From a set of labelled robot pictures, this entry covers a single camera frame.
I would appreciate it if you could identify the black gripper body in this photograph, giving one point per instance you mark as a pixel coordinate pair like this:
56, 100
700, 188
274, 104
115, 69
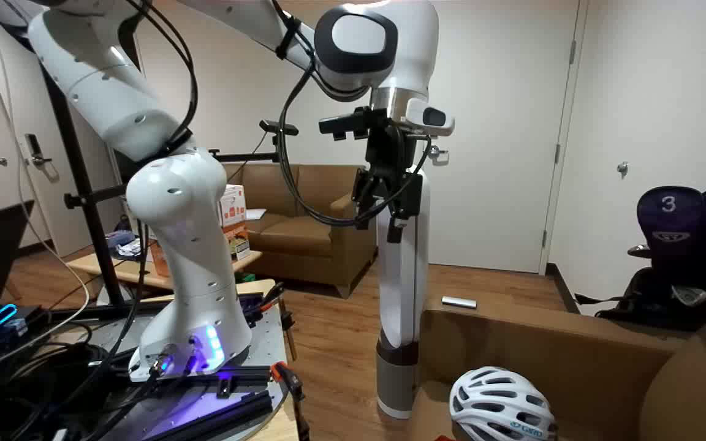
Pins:
388, 183

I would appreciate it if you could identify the small silver object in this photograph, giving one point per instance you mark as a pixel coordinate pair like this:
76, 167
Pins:
459, 303

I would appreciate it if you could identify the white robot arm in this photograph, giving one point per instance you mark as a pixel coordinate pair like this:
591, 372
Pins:
381, 51

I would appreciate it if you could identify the brown far sofa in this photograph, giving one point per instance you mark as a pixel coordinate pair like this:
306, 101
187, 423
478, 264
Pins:
292, 246

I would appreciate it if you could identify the white tower fan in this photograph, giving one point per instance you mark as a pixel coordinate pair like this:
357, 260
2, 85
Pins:
401, 290

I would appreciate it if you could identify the red white box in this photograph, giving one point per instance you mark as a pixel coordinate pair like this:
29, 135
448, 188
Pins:
230, 220

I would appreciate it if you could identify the orange black clamp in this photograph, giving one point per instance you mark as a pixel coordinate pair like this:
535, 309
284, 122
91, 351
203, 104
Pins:
295, 390

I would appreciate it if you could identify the white bicycle helmet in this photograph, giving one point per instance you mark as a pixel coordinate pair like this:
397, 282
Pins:
497, 406

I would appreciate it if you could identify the wooden coffee table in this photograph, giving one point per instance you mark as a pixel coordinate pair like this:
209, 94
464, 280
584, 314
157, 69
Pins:
157, 277

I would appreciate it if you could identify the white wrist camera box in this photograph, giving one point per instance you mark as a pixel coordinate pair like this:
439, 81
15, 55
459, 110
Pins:
429, 123

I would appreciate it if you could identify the silver wall hook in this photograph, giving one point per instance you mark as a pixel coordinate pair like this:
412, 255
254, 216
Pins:
622, 170

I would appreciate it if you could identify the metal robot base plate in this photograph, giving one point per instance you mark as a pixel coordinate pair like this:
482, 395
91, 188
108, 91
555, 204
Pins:
241, 402

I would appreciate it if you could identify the black camera stand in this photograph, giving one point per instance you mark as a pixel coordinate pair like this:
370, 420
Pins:
88, 195

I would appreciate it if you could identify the silver door handle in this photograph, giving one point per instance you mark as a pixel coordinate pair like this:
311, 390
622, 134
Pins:
40, 160

